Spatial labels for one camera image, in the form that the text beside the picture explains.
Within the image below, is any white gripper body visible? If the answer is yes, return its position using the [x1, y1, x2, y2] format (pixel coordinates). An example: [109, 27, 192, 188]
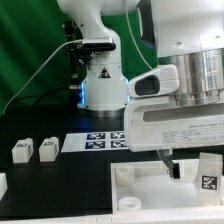
[124, 96, 224, 152]

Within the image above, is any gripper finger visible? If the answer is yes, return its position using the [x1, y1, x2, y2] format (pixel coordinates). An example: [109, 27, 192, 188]
[157, 149, 180, 179]

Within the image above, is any white square tabletop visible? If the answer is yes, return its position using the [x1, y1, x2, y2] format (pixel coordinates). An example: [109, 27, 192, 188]
[111, 159, 224, 213]

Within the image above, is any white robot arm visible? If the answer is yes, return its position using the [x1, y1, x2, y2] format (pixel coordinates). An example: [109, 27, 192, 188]
[57, 0, 224, 178]

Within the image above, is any paper sheet with AprilTags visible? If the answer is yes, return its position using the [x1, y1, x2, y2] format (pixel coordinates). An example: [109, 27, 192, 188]
[62, 131, 127, 153]

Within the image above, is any white obstacle bar left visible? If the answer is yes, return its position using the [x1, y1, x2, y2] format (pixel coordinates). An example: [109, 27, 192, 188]
[0, 173, 8, 201]

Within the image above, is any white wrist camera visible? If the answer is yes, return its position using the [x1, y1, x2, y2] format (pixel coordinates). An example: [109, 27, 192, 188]
[127, 64, 180, 98]

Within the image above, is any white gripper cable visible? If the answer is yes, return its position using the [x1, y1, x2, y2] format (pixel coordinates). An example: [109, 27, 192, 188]
[124, 0, 154, 72]

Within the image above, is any white camera cable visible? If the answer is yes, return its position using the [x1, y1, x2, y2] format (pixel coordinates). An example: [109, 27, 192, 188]
[1, 39, 84, 115]

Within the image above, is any black cable on table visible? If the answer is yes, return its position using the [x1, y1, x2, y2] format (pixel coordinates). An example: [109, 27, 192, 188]
[5, 87, 72, 111]

